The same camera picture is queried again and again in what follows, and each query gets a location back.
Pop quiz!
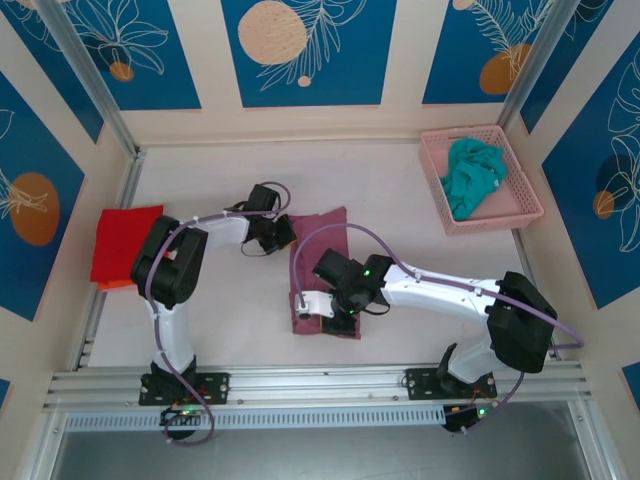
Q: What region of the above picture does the aluminium frame post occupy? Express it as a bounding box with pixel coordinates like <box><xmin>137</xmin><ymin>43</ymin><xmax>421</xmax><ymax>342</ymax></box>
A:
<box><xmin>497</xmin><ymin>0</ymin><xmax>574</xmax><ymax>132</ymax></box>
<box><xmin>37</xmin><ymin>0</ymin><xmax>144</xmax><ymax>161</ymax></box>

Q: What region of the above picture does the aluminium side rail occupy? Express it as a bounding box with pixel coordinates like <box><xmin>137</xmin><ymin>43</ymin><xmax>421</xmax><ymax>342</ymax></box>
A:
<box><xmin>514</xmin><ymin>232</ymin><xmax>560</xmax><ymax>360</ymax></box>
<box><xmin>74</xmin><ymin>147</ymin><xmax>147</xmax><ymax>371</ymax></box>

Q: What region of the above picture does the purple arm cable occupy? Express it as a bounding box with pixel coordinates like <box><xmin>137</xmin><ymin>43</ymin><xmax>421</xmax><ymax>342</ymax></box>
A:
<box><xmin>290</xmin><ymin>222</ymin><xmax>585</xmax><ymax>432</ymax></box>
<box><xmin>149</xmin><ymin>180</ymin><xmax>294</xmax><ymax>447</ymax></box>

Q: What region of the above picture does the left controller board with LED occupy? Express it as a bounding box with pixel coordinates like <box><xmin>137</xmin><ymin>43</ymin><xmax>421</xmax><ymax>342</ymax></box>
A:
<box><xmin>159</xmin><ymin>405</ymin><xmax>206</xmax><ymax>427</ymax></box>

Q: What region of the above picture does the pink plastic basket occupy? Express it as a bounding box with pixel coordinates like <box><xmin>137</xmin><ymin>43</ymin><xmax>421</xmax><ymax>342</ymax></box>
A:
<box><xmin>419</xmin><ymin>124</ymin><xmax>545</xmax><ymax>237</ymax></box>

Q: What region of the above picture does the red folded t-shirt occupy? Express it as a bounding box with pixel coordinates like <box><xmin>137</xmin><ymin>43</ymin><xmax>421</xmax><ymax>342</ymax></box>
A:
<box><xmin>89</xmin><ymin>203</ymin><xmax>166</xmax><ymax>285</ymax></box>

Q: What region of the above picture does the mauve t-shirt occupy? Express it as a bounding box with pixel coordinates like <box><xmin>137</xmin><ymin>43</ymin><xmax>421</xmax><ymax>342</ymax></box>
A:
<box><xmin>288</xmin><ymin>207</ymin><xmax>362</xmax><ymax>341</ymax></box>

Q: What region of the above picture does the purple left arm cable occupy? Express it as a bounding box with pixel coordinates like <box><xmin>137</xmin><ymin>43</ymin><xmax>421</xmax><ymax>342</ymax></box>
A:
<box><xmin>149</xmin><ymin>180</ymin><xmax>294</xmax><ymax>447</ymax></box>

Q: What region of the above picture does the right controller board with LED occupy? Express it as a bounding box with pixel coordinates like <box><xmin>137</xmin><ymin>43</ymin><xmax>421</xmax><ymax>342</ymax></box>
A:
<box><xmin>443</xmin><ymin>403</ymin><xmax>501</xmax><ymax>435</ymax></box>

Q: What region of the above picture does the teal crumpled t-shirt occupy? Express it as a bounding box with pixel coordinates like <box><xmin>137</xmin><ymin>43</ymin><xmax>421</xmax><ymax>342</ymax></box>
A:
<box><xmin>439</xmin><ymin>138</ymin><xmax>509</xmax><ymax>221</ymax></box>

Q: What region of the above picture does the grey metal sheet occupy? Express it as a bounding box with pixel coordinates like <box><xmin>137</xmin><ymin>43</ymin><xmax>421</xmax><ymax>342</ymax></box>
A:
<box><xmin>49</xmin><ymin>402</ymin><xmax>601</xmax><ymax>480</ymax></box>

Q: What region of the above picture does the controller board with led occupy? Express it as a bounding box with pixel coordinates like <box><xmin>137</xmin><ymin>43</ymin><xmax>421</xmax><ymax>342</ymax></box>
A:
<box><xmin>159</xmin><ymin>405</ymin><xmax>206</xmax><ymax>427</ymax></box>
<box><xmin>443</xmin><ymin>403</ymin><xmax>501</xmax><ymax>435</ymax></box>

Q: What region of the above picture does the grey slotted cable duct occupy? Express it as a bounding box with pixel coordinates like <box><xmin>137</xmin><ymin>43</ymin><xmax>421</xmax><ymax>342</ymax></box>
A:
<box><xmin>63</xmin><ymin>405</ymin><xmax>447</xmax><ymax>431</ymax></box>

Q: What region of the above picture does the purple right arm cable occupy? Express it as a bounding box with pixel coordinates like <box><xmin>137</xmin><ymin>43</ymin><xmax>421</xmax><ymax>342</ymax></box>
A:
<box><xmin>290</xmin><ymin>222</ymin><xmax>585</xmax><ymax>432</ymax></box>

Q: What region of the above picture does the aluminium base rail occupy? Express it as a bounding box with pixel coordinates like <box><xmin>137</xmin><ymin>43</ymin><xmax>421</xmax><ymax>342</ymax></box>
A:
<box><xmin>42</xmin><ymin>362</ymin><xmax>587</xmax><ymax>410</ymax></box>

